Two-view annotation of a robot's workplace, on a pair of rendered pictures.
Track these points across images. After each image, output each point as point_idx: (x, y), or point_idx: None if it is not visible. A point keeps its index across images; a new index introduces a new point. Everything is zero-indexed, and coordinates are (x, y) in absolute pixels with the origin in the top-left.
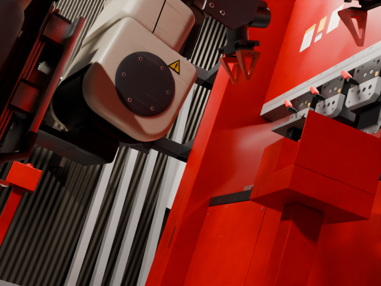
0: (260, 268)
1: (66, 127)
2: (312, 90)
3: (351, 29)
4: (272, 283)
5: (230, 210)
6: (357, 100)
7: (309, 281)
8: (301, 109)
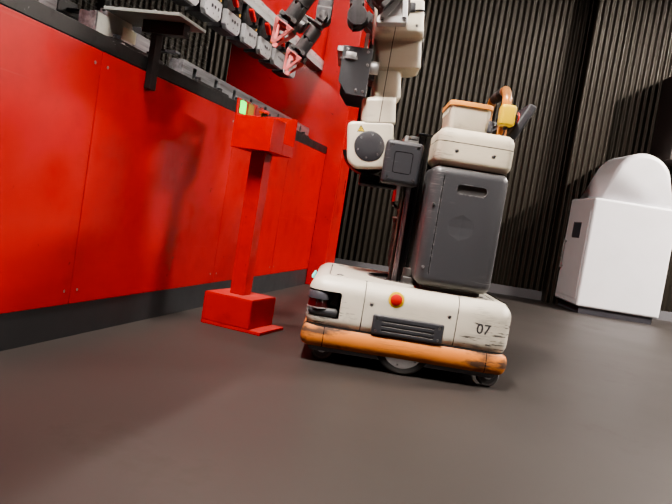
0: (108, 140)
1: (378, 171)
2: None
3: (293, 65)
4: (265, 194)
5: (23, 28)
6: None
7: (157, 157)
8: None
